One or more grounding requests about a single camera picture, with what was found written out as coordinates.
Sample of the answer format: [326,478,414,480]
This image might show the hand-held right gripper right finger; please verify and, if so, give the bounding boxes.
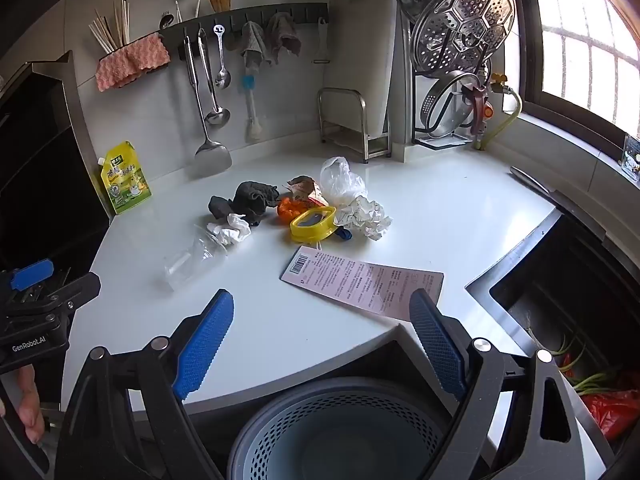
[409,287,603,480]

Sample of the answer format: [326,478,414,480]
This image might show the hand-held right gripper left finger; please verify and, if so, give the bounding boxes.
[54,289,236,480]

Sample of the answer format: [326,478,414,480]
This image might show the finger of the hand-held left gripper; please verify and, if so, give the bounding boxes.
[0,258,71,306]
[30,271,102,318]

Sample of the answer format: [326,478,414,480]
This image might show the clear plastic cup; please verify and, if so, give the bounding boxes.
[164,225,228,291]

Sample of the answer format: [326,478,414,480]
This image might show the pink printed paper card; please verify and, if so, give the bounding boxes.
[280,245,445,322]

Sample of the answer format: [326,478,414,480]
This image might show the white tissue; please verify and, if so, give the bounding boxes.
[207,213,252,246]

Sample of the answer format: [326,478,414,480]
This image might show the grey perforated trash bin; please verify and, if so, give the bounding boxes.
[227,377,466,480]

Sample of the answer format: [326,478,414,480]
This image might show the small dark grey cloth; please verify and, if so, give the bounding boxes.
[208,195,236,221]

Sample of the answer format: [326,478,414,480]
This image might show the white paper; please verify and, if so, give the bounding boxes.
[334,195,393,241]

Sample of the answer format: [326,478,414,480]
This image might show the yellow plastic container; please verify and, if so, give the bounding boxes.
[290,206,337,244]

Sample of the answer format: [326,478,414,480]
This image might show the large dark grey cloth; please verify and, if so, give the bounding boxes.
[232,181,281,227]

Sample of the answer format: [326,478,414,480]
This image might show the person's left hand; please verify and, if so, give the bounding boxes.
[0,364,47,445]

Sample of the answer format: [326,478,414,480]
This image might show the black stove unit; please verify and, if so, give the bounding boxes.
[0,50,116,271]

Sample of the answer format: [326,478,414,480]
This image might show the yellow green seasoning pouch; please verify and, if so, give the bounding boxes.
[98,141,152,216]

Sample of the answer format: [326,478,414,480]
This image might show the black sink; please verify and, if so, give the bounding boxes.
[465,207,640,461]

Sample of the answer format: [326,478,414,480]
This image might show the green onions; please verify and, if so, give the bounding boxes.
[525,310,626,396]

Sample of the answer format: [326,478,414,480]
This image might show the orange peel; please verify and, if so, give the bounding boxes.
[277,197,303,223]

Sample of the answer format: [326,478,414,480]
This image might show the red plastic bag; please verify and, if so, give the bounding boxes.
[560,352,640,441]

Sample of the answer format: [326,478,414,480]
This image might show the steel spatula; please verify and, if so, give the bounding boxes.
[182,35,233,178]

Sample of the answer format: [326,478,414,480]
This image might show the brown snack wrapper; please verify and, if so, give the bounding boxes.
[285,176,331,208]

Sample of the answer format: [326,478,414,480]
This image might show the kitchen knife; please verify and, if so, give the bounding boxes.
[509,166,606,241]

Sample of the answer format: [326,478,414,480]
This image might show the clear plastic bag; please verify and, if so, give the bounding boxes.
[320,156,368,206]

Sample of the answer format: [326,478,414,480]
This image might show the steel cutting board rack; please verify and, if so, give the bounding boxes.
[317,87,392,163]

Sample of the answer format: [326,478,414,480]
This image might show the steel ladle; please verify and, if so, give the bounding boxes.
[197,27,232,127]

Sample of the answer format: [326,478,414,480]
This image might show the pink dish cloth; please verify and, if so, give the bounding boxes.
[95,32,171,92]

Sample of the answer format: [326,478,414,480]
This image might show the glass pot lid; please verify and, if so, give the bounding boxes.
[422,70,488,138]

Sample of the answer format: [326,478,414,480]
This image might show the brown gas valve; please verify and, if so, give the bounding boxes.
[461,74,506,136]

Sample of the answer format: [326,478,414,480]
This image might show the bundle of wooden chopsticks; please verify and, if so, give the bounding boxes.
[89,0,132,53]

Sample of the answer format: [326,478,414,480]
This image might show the steel spoon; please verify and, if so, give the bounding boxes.
[213,24,232,90]

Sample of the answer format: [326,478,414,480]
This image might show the blue white bottle brush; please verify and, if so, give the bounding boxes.
[242,62,263,142]

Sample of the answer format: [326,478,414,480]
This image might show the clear printed cup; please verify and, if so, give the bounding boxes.
[617,133,640,182]

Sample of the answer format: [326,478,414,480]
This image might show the grey hanging rag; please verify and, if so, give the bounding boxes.
[239,21,268,68]
[267,12,303,58]

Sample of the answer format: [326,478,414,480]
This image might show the white cutting board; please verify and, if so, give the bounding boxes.
[324,0,401,136]

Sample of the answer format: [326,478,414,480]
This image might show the perforated steel steamer plate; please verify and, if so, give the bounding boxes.
[411,0,516,78]

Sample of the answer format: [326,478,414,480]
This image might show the steel peeler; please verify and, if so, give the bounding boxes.
[313,17,332,64]

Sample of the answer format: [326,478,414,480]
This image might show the window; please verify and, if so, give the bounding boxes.
[507,0,640,133]

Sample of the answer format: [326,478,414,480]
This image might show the yellow gas hose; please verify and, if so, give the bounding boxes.
[475,85,523,151]

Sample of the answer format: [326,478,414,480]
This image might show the grey wall hook rail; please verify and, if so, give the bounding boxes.
[159,2,328,58]

